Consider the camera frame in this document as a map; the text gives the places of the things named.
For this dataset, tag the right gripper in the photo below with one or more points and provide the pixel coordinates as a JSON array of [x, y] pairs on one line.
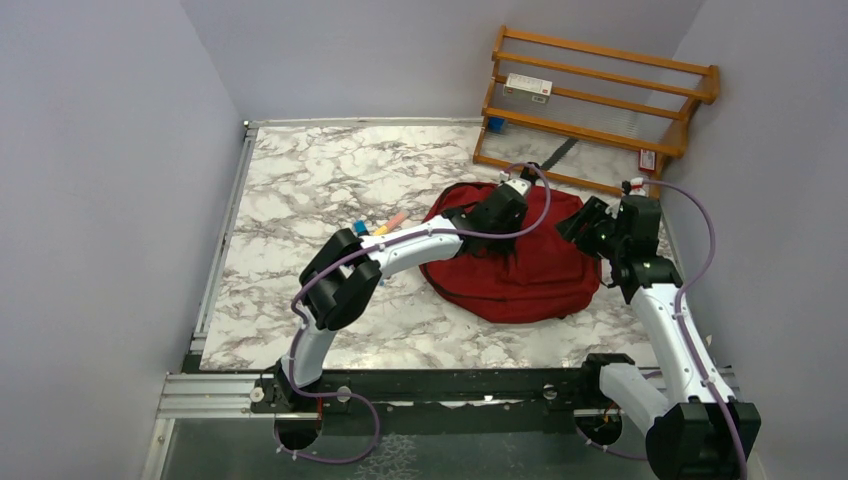
[[593, 212]]

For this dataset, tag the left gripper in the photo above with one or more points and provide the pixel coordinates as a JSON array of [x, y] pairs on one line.
[[500, 245]]

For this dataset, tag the red student backpack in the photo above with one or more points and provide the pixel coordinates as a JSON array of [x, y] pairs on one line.
[[546, 278]]

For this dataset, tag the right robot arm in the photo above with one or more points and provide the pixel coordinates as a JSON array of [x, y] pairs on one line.
[[696, 426]]

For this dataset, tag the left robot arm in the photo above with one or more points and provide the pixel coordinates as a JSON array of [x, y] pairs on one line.
[[339, 282]]

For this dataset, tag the small red white box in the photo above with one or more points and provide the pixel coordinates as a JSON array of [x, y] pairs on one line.
[[647, 161]]

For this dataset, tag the yellow pink highlighter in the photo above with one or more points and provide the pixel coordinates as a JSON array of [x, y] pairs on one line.
[[393, 223]]

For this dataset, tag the wooden shelf rack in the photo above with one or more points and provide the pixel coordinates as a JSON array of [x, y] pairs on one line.
[[606, 105]]

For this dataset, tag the small blue block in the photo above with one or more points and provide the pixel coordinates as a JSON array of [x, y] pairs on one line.
[[496, 124]]

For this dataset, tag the blue black highlighter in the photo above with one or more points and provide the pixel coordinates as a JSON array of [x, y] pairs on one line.
[[360, 228]]

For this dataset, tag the white box on shelf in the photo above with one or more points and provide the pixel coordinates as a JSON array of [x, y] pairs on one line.
[[522, 87]]

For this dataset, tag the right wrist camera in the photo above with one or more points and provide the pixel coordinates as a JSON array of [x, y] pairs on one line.
[[634, 190]]

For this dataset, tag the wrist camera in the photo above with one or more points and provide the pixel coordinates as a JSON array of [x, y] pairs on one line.
[[522, 183], [634, 190]]

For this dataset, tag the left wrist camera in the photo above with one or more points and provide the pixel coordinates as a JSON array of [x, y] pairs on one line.
[[522, 183]]

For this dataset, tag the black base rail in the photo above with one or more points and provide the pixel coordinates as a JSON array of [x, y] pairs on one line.
[[433, 402]]

